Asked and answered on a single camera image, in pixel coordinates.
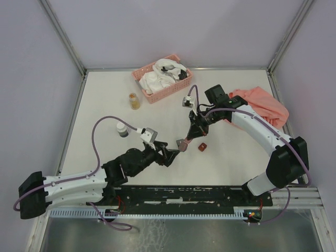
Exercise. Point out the glass pill bottle yellow pills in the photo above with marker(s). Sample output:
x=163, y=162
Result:
x=134, y=101

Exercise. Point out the pink shirt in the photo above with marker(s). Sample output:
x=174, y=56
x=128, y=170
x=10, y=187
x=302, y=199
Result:
x=265, y=105

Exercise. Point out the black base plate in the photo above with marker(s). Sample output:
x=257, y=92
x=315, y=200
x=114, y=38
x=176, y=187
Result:
x=180, y=200

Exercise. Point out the red pill box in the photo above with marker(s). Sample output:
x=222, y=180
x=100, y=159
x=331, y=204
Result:
x=182, y=145
x=202, y=147

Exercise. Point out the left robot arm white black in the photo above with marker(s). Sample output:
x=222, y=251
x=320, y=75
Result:
x=38, y=193

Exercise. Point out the white cloth in basket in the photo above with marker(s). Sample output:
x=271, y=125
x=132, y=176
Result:
x=165, y=73

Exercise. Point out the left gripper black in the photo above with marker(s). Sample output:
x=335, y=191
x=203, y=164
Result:
x=170, y=154

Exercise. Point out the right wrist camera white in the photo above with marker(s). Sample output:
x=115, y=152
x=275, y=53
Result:
x=189, y=102

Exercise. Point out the white cable duct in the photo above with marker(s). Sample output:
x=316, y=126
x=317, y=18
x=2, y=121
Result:
x=91, y=213

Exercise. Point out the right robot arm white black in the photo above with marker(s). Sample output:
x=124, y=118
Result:
x=288, y=156

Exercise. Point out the pink plastic basket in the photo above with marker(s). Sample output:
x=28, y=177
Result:
x=137, y=74

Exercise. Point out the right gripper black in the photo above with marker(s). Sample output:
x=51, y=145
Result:
x=198, y=129

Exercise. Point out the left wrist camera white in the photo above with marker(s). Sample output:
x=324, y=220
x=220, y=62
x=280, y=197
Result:
x=147, y=135

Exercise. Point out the white bottle cap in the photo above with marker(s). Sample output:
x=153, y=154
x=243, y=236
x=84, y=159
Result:
x=122, y=129

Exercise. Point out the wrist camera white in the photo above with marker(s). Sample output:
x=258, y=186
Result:
x=147, y=135
x=189, y=102

